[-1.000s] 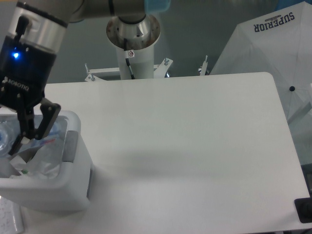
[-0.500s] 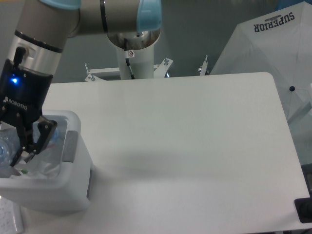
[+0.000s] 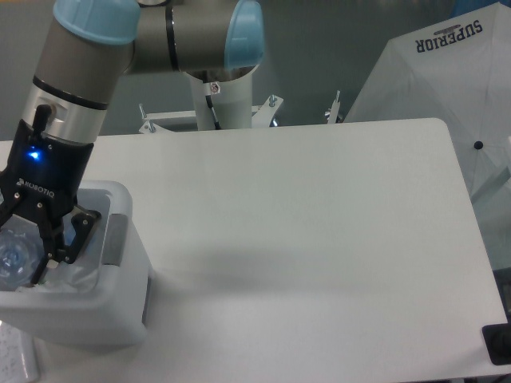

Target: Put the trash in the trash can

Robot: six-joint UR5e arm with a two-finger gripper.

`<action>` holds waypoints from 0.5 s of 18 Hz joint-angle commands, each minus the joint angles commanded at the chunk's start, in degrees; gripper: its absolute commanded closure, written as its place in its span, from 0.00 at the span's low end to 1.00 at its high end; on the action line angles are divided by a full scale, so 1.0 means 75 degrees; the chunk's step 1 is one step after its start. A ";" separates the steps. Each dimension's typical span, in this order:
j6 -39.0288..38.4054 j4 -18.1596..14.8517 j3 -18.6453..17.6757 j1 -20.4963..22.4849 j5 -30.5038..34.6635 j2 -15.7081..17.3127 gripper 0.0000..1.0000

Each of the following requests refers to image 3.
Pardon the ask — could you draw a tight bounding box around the white Superior umbrella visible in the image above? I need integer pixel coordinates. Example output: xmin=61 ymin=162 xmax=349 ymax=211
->
xmin=346 ymin=2 xmax=510 ymax=259

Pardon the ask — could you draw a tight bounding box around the white paper sheet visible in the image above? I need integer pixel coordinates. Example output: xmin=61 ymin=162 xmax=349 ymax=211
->
xmin=1 ymin=321 xmax=41 ymax=382

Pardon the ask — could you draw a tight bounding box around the white metal base frame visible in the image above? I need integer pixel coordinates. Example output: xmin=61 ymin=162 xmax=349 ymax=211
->
xmin=137 ymin=89 xmax=344 ymax=135

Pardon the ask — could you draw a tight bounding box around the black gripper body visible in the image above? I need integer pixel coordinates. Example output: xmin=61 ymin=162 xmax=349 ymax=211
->
xmin=1 ymin=105 xmax=93 ymax=223

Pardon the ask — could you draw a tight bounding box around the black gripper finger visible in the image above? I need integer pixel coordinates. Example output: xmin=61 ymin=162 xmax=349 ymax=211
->
xmin=30 ymin=204 xmax=101 ymax=285
xmin=0 ymin=193 xmax=16 ymax=227

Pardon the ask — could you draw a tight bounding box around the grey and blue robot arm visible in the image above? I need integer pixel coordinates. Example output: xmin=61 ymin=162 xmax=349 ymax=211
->
xmin=1 ymin=1 xmax=264 ymax=290

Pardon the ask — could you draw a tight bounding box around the white trash can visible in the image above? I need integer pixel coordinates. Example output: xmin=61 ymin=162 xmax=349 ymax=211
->
xmin=1 ymin=180 xmax=154 ymax=345

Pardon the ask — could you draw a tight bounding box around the black device at table edge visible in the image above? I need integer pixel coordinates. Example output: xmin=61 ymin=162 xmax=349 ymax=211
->
xmin=482 ymin=323 xmax=510 ymax=365

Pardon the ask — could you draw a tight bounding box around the white plastic bag green print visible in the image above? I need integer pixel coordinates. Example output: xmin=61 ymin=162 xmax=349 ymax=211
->
xmin=39 ymin=223 xmax=101 ymax=294

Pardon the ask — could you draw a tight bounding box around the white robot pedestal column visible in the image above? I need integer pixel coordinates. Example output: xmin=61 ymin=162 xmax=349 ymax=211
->
xmin=186 ymin=67 xmax=256 ymax=131

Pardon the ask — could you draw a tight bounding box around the crushed clear plastic bottle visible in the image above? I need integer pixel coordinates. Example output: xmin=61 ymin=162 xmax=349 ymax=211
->
xmin=1 ymin=215 xmax=44 ymax=291

